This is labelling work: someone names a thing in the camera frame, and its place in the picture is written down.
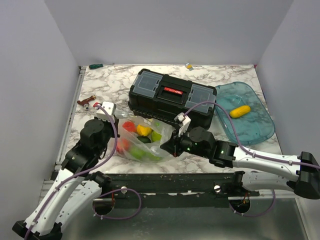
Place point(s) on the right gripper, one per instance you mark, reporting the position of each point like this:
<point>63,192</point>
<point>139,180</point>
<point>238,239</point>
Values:
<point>172,146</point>

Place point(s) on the clear plastic bag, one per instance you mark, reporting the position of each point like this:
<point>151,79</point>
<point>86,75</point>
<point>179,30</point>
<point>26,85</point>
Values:
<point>153,151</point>

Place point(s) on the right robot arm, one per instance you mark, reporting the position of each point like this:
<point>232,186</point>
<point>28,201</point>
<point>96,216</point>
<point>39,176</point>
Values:
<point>299,174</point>

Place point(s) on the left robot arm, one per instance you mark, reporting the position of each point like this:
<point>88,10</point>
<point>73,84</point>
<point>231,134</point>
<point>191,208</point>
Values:
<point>54,213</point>

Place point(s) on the green fake fruit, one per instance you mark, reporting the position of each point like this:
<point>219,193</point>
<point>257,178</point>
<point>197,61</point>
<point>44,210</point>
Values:
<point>155,136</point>
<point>137,153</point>

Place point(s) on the dark green fake avocado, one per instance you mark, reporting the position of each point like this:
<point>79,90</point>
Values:
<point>144,139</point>

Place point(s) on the yellow fake fruit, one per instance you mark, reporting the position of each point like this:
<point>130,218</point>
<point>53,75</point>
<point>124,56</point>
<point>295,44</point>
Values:
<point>143,130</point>

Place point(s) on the red fake fruit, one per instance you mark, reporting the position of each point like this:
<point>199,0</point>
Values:
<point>129,126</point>

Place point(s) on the yellow fake corn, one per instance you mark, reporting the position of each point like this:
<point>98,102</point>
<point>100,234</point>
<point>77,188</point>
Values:
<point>240,111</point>

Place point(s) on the black plastic toolbox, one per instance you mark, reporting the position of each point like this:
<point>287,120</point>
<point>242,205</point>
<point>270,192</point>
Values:
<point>161,96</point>

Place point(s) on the small yellow blue brush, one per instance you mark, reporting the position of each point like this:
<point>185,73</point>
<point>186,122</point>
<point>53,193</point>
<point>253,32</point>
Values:
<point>189,66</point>

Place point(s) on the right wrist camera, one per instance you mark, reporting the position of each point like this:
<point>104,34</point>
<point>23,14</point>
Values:
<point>183,121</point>

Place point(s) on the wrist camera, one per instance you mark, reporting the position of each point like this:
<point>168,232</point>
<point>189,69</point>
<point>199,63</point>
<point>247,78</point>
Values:
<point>183,121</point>
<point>105,111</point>

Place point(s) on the black metal base rail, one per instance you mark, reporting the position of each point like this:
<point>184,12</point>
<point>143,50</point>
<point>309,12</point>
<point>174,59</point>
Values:
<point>161,191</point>

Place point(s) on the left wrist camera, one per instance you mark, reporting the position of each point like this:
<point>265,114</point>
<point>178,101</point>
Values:
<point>105,111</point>

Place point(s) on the brown handled tool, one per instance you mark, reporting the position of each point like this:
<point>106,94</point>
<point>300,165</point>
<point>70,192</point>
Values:
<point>85,102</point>

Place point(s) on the green handled screwdriver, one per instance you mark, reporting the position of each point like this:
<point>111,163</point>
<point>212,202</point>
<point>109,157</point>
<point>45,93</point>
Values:
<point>99,65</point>

